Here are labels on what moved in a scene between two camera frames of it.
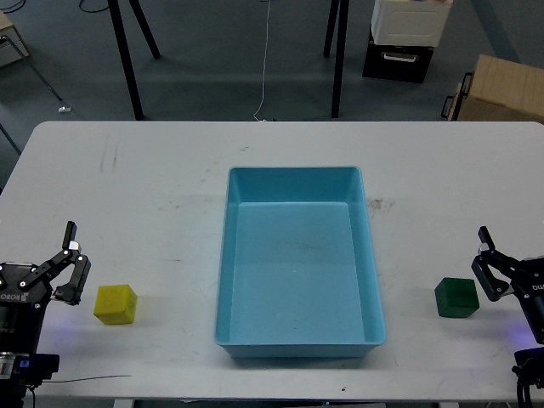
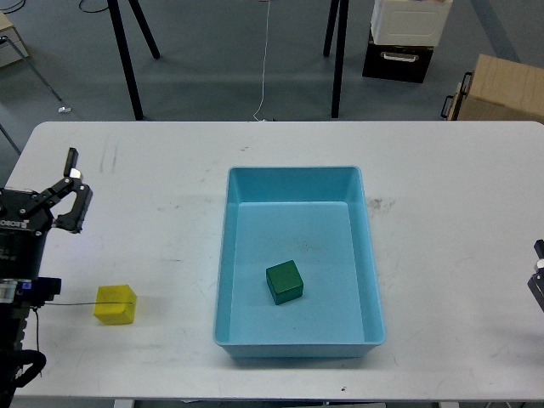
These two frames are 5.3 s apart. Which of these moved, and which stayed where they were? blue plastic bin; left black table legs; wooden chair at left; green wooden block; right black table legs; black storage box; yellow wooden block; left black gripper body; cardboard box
Moved: green wooden block; left black gripper body
Stayed: blue plastic bin; cardboard box; wooden chair at left; yellow wooden block; left black table legs; black storage box; right black table legs
